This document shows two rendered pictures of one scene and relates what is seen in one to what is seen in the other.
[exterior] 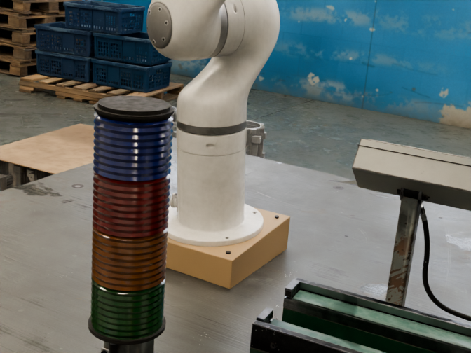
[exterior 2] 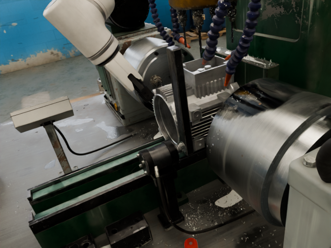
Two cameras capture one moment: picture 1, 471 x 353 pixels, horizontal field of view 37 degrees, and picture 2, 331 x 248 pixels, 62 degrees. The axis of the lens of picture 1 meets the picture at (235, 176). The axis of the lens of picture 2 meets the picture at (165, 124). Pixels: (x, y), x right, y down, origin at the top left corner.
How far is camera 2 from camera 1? 0.17 m
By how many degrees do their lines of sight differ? 43
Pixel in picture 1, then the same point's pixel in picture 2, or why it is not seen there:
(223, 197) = not seen: outside the picture
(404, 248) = (57, 144)
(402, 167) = (38, 115)
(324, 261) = (19, 168)
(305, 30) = not seen: outside the picture
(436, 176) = (54, 111)
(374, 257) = (38, 151)
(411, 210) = (51, 129)
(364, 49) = not seen: outside the picture
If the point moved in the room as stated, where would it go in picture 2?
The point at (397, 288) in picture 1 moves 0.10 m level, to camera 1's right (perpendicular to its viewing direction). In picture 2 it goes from (64, 160) to (87, 145)
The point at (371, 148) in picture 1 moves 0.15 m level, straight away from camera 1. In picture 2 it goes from (17, 114) to (6, 102)
